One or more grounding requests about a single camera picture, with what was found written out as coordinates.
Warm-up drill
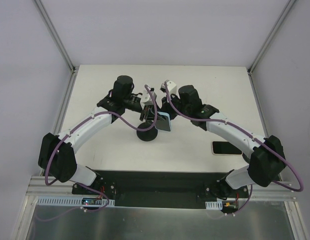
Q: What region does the blue case smartphone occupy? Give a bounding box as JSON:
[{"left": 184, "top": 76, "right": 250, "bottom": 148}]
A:
[{"left": 155, "top": 111, "right": 172, "bottom": 132}]

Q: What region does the black round phone stand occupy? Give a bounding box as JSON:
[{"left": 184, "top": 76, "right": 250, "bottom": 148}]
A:
[{"left": 136, "top": 86, "right": 160, "bottom": 143}]

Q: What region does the cream case smartphone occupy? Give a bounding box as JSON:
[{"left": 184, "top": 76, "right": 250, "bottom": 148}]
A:
[{"left": 211, "top": 141, "right": 243, "bottom": 156}]

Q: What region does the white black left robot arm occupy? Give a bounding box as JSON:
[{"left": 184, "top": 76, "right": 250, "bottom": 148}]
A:
[{"left": 38, "top": 75, "right": 157, "bottom": 195}]

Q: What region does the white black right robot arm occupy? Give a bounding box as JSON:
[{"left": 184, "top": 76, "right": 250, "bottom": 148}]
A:
[{"left": 160, "top": 81, "right": 287, "bottom": 198}]

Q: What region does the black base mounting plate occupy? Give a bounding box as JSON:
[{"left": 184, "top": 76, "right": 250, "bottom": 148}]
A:
[{"left": 71, "top": 168, "right": 254, "bottom": 208}]

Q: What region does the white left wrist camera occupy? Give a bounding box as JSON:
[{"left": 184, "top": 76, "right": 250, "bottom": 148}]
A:
[{"left": 140, "top": 89, "right": 157, "bottom": 108}]

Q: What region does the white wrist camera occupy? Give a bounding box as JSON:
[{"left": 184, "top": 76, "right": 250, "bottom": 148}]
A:
[
  {"left": 160, "top": 80, "right": 177, "bottom": 96},
  {"left": 140, "top": 89, "right": 157, "bottom": 108}
]

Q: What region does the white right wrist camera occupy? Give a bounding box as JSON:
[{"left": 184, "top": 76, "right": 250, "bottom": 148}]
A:
[{"left": 160, "top": 80, "right": 177, "bottom": 96}]

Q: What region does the left aluminium corner post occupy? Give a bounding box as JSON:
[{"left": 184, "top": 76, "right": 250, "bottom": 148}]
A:
[{"left": 32, "top": 0, "right": 80, "bottom": 75}]

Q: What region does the aluminium corner post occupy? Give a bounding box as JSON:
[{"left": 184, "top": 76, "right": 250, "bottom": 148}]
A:
[
  {"left": 32, "top": 0, "right": 80, "bottom": 75},
  {"left": 246, "top": 0, "right": 298, "bottom": 75}
]

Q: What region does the white slotted right cable duct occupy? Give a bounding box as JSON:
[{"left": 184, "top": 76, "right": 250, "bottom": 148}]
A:
[{"left": 205, "top": 200, "right": 223, "bottom": 211}]

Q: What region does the white slotted cable duct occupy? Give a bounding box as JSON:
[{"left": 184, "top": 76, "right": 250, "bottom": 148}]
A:
[
  {"left": 205, "top": 200, "right": 223, "bottom": 211},
  {"left": 37, "top": 196, "right": 115, "bottom": 208}
]

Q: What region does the right aluminium corner post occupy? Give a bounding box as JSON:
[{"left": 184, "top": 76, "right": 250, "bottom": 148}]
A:
[{"left": 246, "top": 0, "right": 298, "bottom": 75}]

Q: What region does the white slotted left cable duct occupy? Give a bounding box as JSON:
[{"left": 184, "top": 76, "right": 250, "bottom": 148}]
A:
[{"left": 37, "top": 196, "right": 115, "bottom": 208}]

